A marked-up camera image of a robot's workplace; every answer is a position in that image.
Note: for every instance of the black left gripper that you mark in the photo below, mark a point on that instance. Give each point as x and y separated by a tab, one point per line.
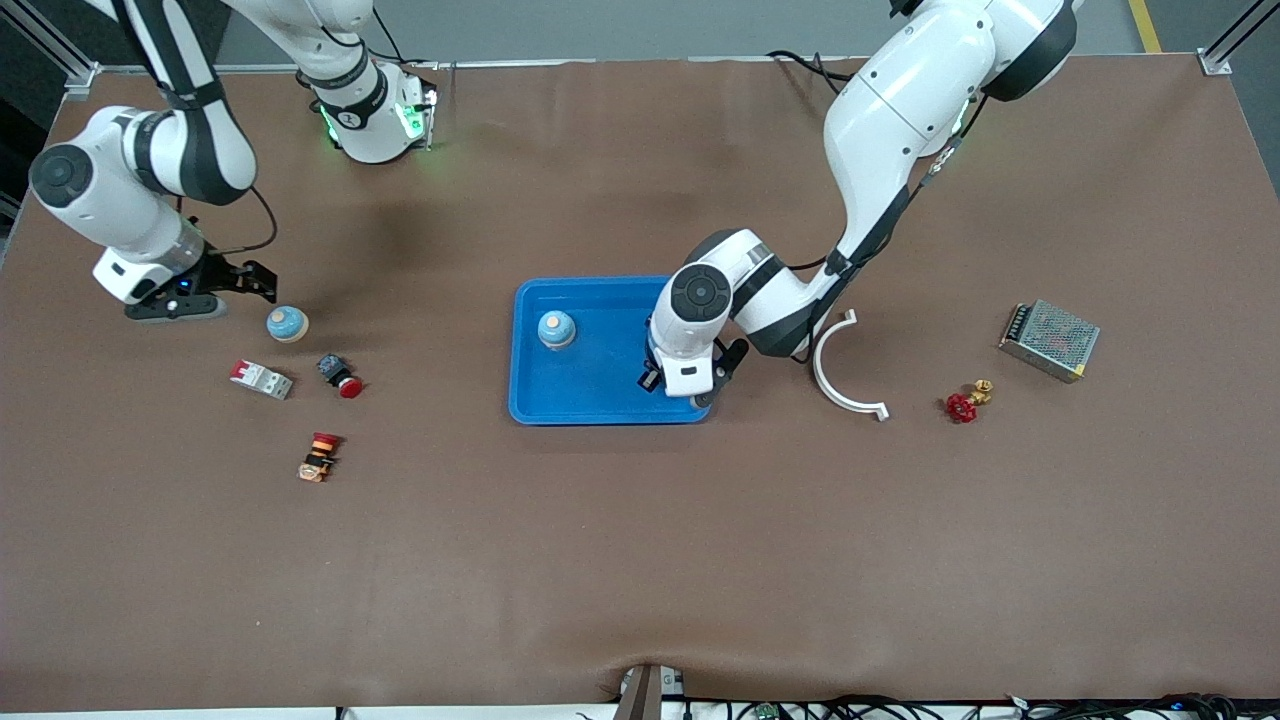
731	357

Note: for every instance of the blue plastic tray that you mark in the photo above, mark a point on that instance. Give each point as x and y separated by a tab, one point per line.
590	385

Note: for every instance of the white curved bracket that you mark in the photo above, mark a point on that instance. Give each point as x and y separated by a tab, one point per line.
845	403

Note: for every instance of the red push button switch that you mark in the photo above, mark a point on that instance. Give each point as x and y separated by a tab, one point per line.
348	387

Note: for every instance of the metal mesh power supply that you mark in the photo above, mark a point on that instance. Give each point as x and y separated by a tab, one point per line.
1050	340

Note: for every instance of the red white circuit breaker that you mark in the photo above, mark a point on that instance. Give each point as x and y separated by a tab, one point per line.
262	380

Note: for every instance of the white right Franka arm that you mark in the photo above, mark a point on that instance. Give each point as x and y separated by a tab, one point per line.
100	215

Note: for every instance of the red orange emergency stop button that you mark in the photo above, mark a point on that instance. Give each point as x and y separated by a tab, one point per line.
320	458

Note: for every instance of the metal clamp bracket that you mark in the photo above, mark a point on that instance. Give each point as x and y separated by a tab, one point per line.
645	695

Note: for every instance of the blue bell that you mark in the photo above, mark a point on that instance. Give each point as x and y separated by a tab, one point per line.
557	330
287	324

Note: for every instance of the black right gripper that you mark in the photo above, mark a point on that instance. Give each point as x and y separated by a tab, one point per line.
222	275

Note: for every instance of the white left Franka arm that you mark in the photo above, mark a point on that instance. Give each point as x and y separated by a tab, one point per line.
900	100

